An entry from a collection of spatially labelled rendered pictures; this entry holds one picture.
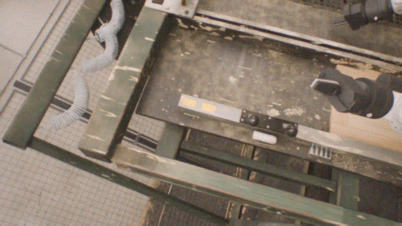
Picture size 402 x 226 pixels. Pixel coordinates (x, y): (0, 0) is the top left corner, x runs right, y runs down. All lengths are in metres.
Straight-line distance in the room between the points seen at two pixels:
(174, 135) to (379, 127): 0.74
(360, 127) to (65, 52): 1.31
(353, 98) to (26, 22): 5.74
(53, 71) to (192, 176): 0.87
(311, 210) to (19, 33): 5.52
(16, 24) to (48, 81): 4.54
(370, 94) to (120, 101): 0.73
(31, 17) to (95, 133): 5.19
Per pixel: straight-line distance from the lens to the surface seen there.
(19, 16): 6.13
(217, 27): 1.25
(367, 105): 0.77
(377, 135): 1.25
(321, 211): 1.05
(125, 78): 1.09
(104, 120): 1.03
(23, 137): 1.48
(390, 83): 0.83
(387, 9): 1.34
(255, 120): 0.95
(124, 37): 1.79
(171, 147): 1.11
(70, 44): 1.63
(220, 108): 1.08
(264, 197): 1.00
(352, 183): 1.21
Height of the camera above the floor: 2.06
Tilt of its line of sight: 23 degrees down
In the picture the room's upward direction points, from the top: 62 degrees counter-clockwise
